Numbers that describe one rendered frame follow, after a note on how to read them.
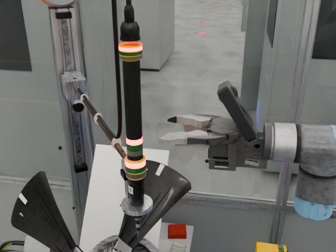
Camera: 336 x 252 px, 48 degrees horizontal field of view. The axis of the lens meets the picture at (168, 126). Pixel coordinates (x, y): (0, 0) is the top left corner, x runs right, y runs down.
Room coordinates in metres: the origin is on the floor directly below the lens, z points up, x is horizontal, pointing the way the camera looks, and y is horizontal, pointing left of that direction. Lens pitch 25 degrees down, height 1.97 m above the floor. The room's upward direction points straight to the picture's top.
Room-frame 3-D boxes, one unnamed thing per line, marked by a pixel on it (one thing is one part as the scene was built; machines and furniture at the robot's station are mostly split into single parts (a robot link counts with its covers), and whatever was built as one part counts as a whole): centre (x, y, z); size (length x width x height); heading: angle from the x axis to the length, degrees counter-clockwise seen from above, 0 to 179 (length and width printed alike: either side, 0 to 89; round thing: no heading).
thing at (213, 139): (0.63, -0.08, 1.66); 0.09 x 0.05 x 0.02; 101
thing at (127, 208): (0.70, 0.07, 1.50); 0.09 x 0.07 x 0.10; 25
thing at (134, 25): (0.69, 0.07, 1.66); 0.04 x 0.04 x 0.46
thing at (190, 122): (0.71, -0.05, 1.63); 0.09 x 0.03 x 0.06; 58
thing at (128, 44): (0.69, 0.07, 1.80); 0.04 x 0.04 x 0.03
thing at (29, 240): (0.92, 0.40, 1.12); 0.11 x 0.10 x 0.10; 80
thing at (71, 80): (1.26, 0.33, 1.54); 0.10 x 0.07 x 0.08; 25
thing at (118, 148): (0.96, 0.20, 1.54); 0.54 x 0.01 x 0.01; 25
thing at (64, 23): (1.30, 0.35, 1.48); 0.05 x 0.03 x 0.62; 115
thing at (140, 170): (0.69, 0.07, 1.56); 0.04 x 0.04 x 0.01
